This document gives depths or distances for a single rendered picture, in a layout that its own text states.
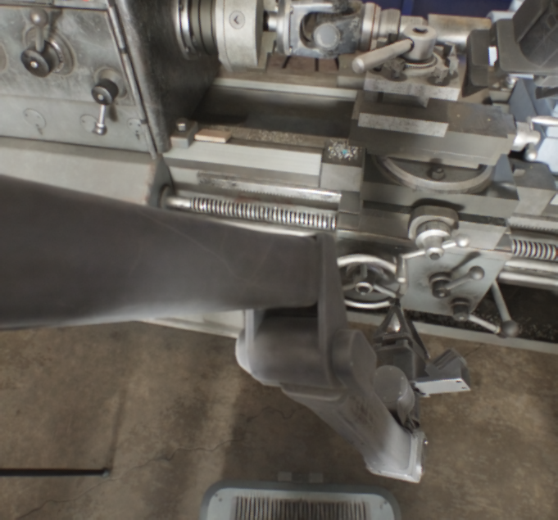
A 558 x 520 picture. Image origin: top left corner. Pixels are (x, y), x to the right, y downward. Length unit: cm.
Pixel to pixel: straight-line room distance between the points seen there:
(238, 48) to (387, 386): 80
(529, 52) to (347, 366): 38
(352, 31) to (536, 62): 60
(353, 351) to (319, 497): 94
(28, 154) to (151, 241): 112
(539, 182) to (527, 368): 94
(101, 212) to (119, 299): 4
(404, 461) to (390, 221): 50
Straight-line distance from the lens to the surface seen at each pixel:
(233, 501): 126
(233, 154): 110
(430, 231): 87
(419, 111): 87
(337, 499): 126
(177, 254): 21
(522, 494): 170
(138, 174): 112
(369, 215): 92
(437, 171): 90
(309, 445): 155
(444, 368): 72
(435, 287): 107
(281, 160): 107
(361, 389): 37
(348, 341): 34
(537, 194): 112
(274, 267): 28
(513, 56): 54
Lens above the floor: 150
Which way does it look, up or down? 49 degrees down
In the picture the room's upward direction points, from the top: straight up
